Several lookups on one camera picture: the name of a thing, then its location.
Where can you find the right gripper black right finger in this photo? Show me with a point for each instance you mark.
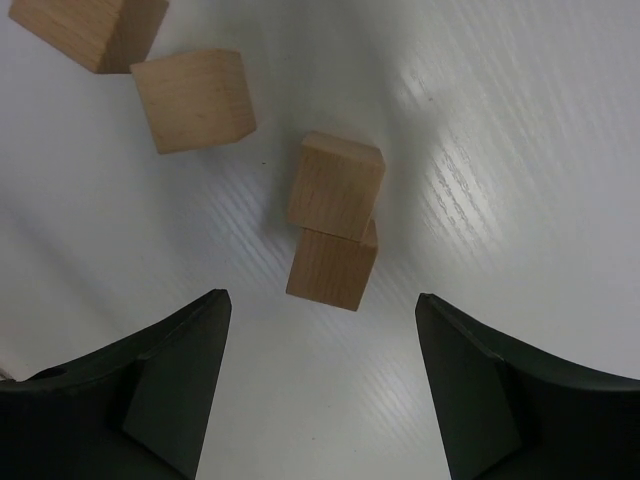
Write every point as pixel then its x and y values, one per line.
pixel 508 410

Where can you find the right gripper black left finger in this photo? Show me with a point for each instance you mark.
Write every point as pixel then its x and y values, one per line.
pixel 135 409

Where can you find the wood cube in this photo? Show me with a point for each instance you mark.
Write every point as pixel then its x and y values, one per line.
pixel 333 270
pixel 104 37
pixel 336 185
pixel 195 100

